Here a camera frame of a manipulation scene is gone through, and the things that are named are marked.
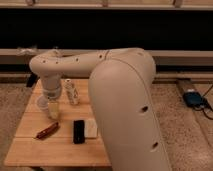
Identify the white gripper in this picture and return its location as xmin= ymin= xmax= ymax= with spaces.
xmin=41 ymin=75 xmax=62 ymax=119

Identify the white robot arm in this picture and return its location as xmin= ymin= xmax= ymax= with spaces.
xmin=29 ymin=48 xmax=172 ymax=171

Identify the black rectangular block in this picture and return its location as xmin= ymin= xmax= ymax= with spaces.
xmin=73 ymin=120 xmax=85 ymax=144

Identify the wooden table board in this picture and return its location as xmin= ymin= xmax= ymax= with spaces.
xmin=4 ymin=79 xmax=110 ymax=167

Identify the white sponge block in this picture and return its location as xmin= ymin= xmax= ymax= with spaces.
xmin=84 ymin=119 xmax=98 ymax=138

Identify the blue power box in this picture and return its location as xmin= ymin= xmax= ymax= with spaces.
xmin=183 ymin=90 xmax=204 ymax=107

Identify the black cable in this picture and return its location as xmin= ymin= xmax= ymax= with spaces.
xmin=198 ymin=83 xmax=213 ymax=120

